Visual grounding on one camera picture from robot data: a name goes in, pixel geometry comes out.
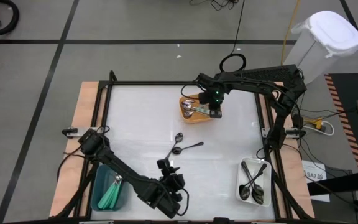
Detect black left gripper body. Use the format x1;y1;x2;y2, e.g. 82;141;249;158
157;158;183;203

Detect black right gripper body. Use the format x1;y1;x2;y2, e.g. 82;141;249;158
197;88;224;120

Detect orange plastic bin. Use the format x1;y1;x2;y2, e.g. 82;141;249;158
178;94;222;125

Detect green-handled silver spoon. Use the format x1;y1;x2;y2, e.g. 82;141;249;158
103;175;124;209
99;175;123;210
97;175;122;210
104;174;124;208
101;175;124;210
107;174;124;208

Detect white plastic bin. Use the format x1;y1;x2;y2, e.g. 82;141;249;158
235;157;273;208

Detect gray metal mounting plate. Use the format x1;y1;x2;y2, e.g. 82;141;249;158
62;126;99;138
261;126;275;138

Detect black computer case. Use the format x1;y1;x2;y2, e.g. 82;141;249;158
228;64;307;82

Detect teal plastic bin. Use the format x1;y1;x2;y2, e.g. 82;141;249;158
91;163;130;213

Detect white paper label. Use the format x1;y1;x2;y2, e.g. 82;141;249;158
302;159;331;203

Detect hazard striped black mat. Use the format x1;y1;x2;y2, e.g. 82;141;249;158
323;73;358;172

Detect white trash can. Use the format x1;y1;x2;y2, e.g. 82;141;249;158
283;10;358;85

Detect black beam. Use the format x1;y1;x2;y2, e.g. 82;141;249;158
306;179;358;197

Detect black coiled cable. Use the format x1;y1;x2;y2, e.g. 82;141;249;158
219;0;247;74

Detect black diagonal frame strut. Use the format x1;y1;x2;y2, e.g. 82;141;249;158
275;174;312;220
54;149;101;218

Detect tangled black cables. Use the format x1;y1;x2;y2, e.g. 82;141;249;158
188;0;239;12

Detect yellow cable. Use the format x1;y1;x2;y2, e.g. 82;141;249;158
280;0;301;66

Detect yellow plug with white cable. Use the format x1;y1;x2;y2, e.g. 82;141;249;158
305;118;335;137

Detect black vacuum hose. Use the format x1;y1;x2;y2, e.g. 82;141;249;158
0;0;21;36

